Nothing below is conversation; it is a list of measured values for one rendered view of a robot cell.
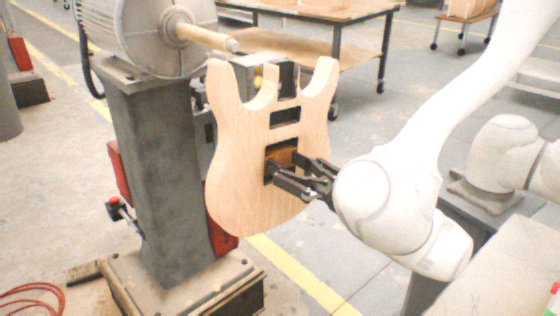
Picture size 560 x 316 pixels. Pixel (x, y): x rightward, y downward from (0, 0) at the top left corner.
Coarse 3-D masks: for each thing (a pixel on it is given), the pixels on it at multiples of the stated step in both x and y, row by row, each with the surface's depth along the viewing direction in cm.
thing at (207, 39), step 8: (184, 24) 83; (184, 32) 82; (192, 32) 80; (200, 32) 78; (208, 32) 77; (192, 40) 82; (200, 40) 78; (208, 40) 76; (216, 40) 74; (224, 40) 72; (216, 48) 75; (224, 48) 73
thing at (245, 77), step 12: (228, 60) 110; (240, 60) 109; (252, 60) 109; (264, 60) 109; (240, 72) 107; (252, 72) 106; (240, 84) 109; (252, 84) 107; (240, 96) 112; (252, 96) 109; (204, 108) 125
